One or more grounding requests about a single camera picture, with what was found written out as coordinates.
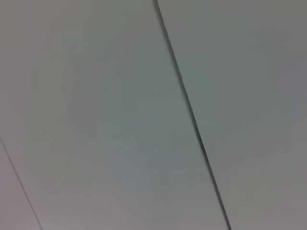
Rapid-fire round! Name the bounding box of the white partition wall panel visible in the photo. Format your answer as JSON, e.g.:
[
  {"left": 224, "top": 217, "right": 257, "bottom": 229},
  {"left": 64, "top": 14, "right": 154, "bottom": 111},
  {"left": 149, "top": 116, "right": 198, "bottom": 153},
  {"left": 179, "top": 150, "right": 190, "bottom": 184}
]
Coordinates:
[
  {"left": 157, "top": 0, "right": 307, "bottom": 230},
  {"left": 0, "top": 140, "right": 42, "bottom": 230},
  {"left": 0, "top": 0, "right": 230, "bottom": 230}
]

